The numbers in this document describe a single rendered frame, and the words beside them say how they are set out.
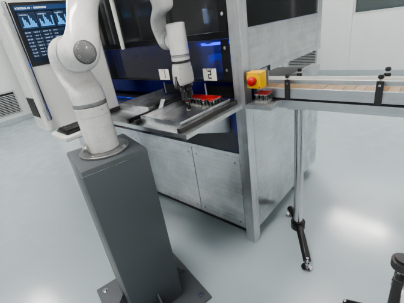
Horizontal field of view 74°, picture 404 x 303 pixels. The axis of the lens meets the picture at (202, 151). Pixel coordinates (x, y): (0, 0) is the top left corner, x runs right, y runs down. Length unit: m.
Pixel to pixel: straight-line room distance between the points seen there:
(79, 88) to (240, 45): 0.68
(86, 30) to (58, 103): 0.91
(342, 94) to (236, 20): 0.54
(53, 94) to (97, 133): 0.82
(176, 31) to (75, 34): 0.45
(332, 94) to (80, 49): 0.96
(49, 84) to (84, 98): 0.82
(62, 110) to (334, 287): 1.78
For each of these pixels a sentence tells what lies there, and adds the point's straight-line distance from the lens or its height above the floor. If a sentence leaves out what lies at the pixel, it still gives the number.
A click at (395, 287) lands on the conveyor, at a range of 0.39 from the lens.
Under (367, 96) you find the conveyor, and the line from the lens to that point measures 1.23.
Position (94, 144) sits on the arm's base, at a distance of 1.07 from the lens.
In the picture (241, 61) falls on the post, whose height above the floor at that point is 1.08.
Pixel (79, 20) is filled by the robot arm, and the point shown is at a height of 1.32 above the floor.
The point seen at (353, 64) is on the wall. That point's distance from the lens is 5.90.
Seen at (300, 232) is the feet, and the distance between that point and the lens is 1.68.
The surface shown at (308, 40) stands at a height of 1.06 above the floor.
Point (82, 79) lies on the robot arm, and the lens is 1.08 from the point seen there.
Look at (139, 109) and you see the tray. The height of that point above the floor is 0.90.
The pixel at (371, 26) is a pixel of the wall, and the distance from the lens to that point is 5.78.
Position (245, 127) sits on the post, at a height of 0.76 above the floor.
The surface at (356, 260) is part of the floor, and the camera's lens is 1.77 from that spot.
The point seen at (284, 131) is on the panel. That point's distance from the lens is 1.77.
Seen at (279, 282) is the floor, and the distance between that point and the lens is 1.60.
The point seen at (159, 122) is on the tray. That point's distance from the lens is 1.18.
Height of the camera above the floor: 1.25
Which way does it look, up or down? 25 degrees down
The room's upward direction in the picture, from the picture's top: 9 degrees counter-clockwise
